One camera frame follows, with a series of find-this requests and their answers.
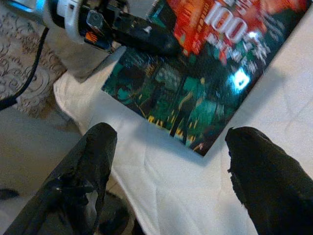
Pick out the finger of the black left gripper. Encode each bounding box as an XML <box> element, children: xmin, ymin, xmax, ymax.
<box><xmin>112</xmin><ymin>12</ymin><xmax>183</xmax><ymax>56</ymax></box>

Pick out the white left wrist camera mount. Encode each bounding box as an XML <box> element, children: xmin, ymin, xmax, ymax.
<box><xmin>47</xmin><ymin>0</ymin><xmax>89</xmax><ymax>45</ymax></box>

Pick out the white quilted bed sheet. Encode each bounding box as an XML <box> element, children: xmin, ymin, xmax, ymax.
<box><xmin>52</xmin><ymin>0</ymin><xmax>313</xmax><ymax>235</ymax></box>

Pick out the dark green and red book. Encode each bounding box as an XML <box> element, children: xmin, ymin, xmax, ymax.
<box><xmin>101</xmin><ymin>0</ymin><xmax>310</xmax><ymax>157</ymax></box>

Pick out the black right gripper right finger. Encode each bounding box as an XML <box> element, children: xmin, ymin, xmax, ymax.
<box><xmin>224</xmin><ymin>126</ymin><xmax>313</xmax><ymax>235</ymax></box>

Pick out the beige patterned mattress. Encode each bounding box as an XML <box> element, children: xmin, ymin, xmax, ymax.
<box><xmin>0</xmin><ymin>4</ymin><xmax>69</xmax><ymax>118</ymax></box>

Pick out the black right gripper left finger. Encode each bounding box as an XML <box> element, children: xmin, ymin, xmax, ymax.
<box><xmin>3</xmin><ymin>122</ymin><xmax>118</xmax><ymax>235</ymax></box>

